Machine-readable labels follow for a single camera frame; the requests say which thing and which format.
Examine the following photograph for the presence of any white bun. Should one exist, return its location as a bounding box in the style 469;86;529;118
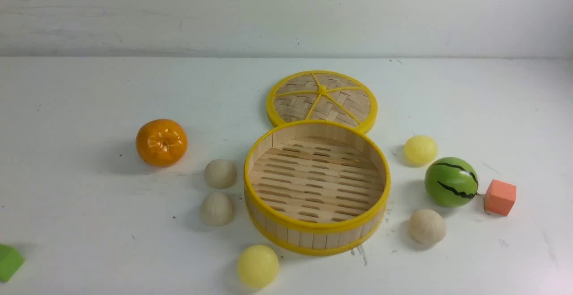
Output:
203;158;237;189
200;192;235;227
407;209;447;246

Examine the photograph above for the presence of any green toy watermelon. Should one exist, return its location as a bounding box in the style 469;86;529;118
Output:
424;157;479;208

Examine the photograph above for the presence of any green foam block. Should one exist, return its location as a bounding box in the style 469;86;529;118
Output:
0;244;25;283

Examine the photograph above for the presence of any yellow bun front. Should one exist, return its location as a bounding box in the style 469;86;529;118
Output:
237;244;280;288

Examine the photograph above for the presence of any yellow-rimmed woven steamer lid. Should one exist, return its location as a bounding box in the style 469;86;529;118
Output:
265;70;378;133

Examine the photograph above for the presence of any yellow bun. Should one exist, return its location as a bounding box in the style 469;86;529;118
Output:
237;244;280;288
403;135;438;167

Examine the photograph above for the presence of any yellow-rimmed bamboo steamer tray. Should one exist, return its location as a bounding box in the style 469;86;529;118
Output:
243;121;391;256

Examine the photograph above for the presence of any orange foam cube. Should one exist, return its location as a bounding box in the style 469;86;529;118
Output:
484;180;517;216

